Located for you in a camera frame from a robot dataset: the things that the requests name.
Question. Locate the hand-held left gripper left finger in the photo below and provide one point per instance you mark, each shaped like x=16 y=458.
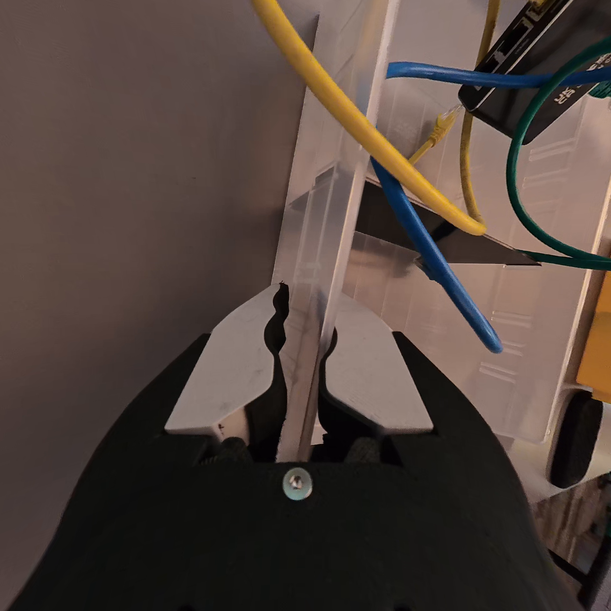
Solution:
x=229 y=367

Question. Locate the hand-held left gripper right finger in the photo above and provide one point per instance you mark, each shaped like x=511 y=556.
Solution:
x=377 y=372

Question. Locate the clear plastic bin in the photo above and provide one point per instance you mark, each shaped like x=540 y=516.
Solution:
x=477 y=343

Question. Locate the yellow plastic bin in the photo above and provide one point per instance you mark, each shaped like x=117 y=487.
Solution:
x=599 y=343

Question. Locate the black oval object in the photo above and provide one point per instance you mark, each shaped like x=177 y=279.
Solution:
x=575 y=439

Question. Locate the black network switch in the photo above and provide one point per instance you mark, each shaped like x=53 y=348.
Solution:
x=501 y=106

